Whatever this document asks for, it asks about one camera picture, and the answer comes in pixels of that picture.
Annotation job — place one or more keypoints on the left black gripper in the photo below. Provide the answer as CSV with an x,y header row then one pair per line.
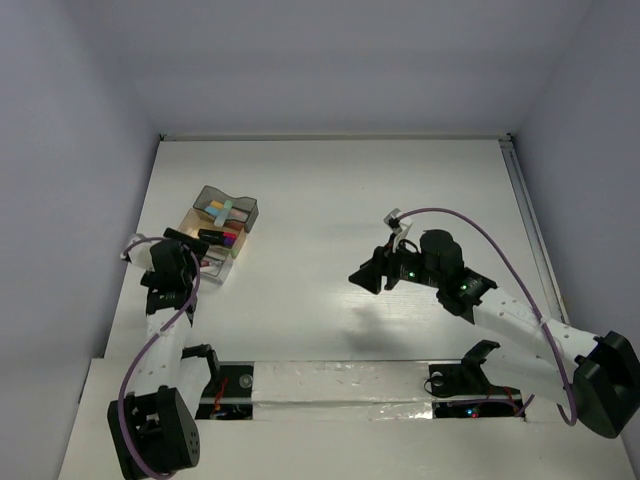
x,y
194,248

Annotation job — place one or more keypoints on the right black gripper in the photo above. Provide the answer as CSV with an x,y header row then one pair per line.
x,y
382,263

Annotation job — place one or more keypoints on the red pen clear barrel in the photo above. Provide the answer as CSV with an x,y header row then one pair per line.
x,y
212,261

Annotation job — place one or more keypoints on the pink black highlighter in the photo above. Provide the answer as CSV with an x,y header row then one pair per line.
x,y
205,233

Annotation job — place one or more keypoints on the light blue marker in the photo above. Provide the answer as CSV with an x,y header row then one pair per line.
x,y
217,209

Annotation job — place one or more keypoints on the light green marker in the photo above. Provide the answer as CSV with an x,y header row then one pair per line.
x,y
218,221

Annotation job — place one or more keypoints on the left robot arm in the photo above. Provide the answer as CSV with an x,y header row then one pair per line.
x,y
152,420

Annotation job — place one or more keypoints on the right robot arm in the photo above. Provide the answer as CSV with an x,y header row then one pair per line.
x,y
595,376

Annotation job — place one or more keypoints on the clear plastic container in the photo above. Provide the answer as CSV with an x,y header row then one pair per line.
x,y
217,275

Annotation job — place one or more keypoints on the orange translucent container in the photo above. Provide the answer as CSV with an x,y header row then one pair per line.
x,y
195,220

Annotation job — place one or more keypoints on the grey translucent container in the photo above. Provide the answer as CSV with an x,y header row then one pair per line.
x,y
248,204

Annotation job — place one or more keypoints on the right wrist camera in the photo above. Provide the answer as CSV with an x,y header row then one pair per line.
x,y
400,225

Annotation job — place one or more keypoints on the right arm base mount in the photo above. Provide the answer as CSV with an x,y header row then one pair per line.
x,y
462,391

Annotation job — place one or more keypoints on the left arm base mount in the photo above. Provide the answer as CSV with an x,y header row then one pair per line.
x,y
228,395

